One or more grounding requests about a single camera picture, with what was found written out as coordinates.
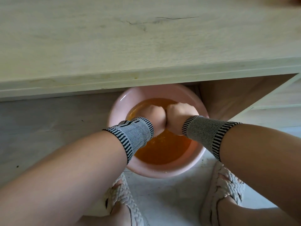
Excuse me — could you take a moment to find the person's left hand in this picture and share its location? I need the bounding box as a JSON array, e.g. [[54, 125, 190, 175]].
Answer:
[[135, 105, 166, 137]]

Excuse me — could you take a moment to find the person's right hand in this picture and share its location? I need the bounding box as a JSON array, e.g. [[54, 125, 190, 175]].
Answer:
[[166, 102, 200, 136]]

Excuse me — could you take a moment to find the person's right forearm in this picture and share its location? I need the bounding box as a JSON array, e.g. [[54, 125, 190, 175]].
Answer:
[[219, 124, 301, 222]]

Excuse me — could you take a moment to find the person's left forearm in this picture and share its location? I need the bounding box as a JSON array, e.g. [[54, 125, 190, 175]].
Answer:
[[0, 130, 129, 226]]

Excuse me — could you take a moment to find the grey striped left wristband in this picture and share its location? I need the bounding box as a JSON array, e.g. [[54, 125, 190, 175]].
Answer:
[[103, 117, 155, 165]]

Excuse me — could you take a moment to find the grey striped wristband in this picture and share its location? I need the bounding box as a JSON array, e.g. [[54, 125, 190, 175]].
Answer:
[[182, 115, 243, 162], [103, 117, 155, 165]]

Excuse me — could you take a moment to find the pink plastic basin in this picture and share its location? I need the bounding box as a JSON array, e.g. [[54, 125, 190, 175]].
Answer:
[[108, 84, 209, 179]]

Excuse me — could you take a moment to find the orange liquid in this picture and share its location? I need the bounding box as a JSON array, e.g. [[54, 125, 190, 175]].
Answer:
[[126, 98, 192, 165]]

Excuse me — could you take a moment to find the grey striped right wristband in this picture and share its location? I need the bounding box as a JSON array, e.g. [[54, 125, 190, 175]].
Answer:
[[182, 115, 243, 162]]

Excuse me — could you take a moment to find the brown wooden desk side panel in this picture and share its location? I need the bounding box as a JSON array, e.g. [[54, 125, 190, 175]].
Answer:
[[199, 73, 297, 121]]

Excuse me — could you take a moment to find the white braided right sandal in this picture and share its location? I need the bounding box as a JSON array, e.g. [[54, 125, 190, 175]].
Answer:
[[200, 161, 246, 226]]

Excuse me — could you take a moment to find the white braided sandal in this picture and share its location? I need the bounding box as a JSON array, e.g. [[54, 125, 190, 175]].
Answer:
[[200, 161, 246, 226], [104, 173, 147, 226]]

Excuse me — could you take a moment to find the white braided left sandal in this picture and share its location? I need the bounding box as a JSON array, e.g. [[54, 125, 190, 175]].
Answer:
[[104, 173, 147, 226]]

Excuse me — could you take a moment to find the person's left foot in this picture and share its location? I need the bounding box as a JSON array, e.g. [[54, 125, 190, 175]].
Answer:
[[75, 181, 132, 226]]

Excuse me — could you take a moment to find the person's foot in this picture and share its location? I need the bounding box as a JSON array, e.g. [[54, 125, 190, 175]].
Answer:
[[216, 174, 299, 226], [75, 181, 132, 226]]

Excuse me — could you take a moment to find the person's right foot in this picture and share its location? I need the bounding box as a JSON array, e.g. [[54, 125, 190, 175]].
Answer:
[[216, 174, 299, 226]]

